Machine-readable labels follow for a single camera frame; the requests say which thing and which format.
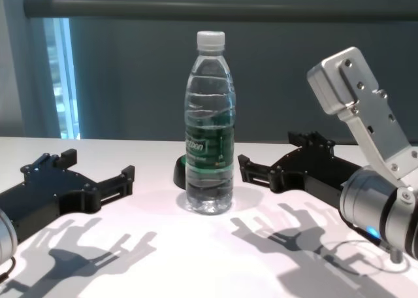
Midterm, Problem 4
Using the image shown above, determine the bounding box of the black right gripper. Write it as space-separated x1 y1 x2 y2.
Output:
237 131 359 210

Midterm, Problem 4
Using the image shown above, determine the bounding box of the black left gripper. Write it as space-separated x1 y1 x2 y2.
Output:
0 149 136 243

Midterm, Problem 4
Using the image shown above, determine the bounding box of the clear water bottle green label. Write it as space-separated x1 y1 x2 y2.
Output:
184 31 236 216

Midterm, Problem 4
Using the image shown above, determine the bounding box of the small black round object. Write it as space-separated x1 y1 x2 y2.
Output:
172 156 189 191

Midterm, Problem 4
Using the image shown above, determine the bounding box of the narrow glass window strip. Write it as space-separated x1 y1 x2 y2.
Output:
42 0 81 141

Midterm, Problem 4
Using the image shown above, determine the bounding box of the grey handrail bar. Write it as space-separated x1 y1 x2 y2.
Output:
23 0 418 22

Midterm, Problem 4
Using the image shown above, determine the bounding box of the thin left wrist camera cable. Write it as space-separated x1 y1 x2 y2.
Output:
0 257 16 279

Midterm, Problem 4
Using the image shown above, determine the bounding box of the thin wrist camera cable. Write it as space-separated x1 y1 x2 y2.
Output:
0 257 16 279
321 240 411 274

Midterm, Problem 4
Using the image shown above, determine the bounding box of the thin right wrist camera cable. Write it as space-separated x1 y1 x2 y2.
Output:
321 240 411 274

